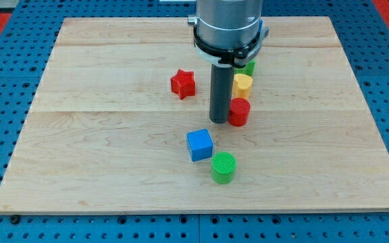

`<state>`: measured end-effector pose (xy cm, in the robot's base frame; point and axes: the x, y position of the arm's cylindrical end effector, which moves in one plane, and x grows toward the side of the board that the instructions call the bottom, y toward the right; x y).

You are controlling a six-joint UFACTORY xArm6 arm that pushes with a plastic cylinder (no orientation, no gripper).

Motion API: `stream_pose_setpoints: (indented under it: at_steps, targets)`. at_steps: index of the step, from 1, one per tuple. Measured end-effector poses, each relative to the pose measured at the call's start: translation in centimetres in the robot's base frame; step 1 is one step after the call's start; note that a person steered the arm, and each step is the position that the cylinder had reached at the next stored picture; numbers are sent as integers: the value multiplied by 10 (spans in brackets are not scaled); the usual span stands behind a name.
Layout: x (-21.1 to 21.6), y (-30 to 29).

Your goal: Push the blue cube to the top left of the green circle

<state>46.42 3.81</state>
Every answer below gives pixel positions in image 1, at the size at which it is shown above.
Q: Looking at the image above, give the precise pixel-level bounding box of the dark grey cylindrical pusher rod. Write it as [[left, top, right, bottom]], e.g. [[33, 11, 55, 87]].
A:
[[209, 65, 234, 124]]

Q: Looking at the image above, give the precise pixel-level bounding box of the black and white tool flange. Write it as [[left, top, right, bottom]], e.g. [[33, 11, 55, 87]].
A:
[[193, 20, 269, 68]]

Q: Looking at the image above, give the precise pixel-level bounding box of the blue cube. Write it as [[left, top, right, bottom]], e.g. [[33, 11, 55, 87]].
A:
[[186, 129, 213, 162]]

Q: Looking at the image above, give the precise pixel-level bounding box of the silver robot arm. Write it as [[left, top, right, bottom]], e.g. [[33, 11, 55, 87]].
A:
[[188, 0, 269, 124]]

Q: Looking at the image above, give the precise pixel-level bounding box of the green block behind rod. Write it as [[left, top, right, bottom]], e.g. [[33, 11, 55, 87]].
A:
[[234, 59, 255, 76]]

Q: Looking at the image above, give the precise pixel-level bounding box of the yellow cylinder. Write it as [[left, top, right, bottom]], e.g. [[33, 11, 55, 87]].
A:
[[232, 74, 253, 99]]

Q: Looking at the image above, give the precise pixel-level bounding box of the red cylinder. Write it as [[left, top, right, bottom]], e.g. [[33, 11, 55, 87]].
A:
[[228, 98, 251, 127]]

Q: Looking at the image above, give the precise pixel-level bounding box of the red star block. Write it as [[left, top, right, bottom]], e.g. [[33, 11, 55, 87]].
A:
[[170, 69, 196, 100]]

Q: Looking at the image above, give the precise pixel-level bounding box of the green cylinder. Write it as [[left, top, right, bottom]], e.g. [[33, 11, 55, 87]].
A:
[[211, 152, 237, 184]]

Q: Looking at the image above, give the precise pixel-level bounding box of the wooden board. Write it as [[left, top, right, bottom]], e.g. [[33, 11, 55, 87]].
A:
[[0, 17, 389, 215]]

